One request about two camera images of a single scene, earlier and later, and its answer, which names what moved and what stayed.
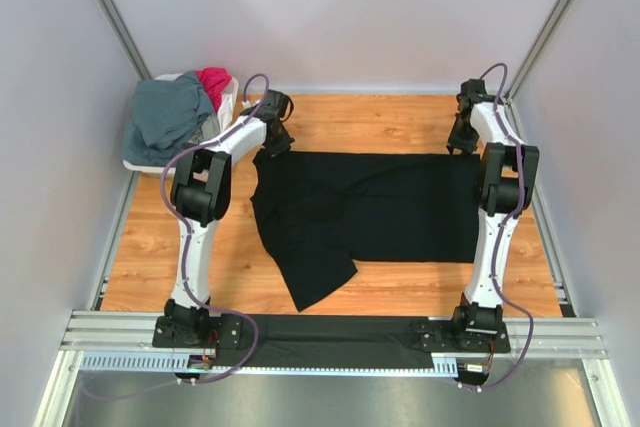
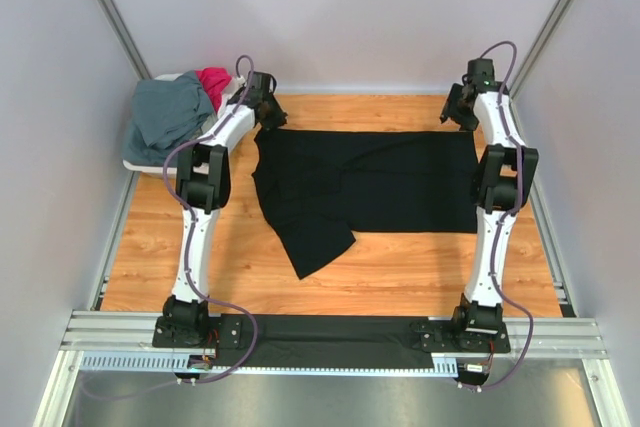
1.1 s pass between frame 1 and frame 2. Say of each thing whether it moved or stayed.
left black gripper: moved
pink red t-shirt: stayed
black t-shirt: moved
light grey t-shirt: stayed
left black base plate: stayed
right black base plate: stayed
